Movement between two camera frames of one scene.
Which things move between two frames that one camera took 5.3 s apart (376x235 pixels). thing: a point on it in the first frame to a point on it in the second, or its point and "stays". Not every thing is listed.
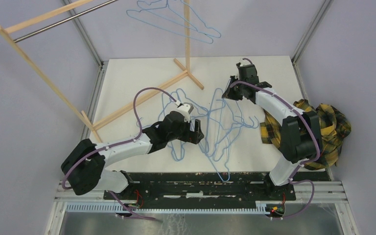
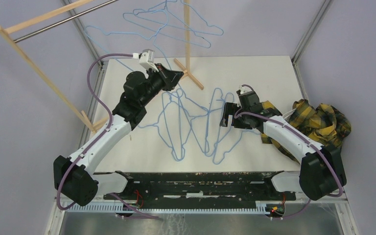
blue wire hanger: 210,130 to 85,29
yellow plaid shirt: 333,128 stays
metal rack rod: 30,34 stays
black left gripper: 190,135 to 165,75
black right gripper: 229,94 to 232,108
